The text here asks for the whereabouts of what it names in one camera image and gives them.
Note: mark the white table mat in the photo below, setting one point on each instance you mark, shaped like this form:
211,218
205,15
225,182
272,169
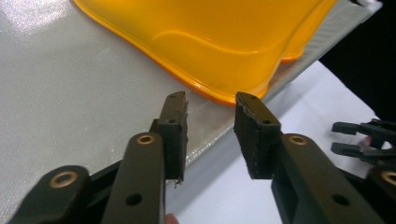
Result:
311,102

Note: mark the yellow duck rain boot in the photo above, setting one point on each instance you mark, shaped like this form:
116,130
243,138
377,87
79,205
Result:
211,40
306,37

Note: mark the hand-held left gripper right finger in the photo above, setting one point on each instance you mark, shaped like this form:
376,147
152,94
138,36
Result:
258,137

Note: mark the metal shoe rack grey shelves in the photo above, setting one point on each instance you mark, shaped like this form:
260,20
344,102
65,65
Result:
62,93

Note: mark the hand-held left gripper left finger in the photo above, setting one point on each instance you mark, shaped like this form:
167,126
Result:
172,133

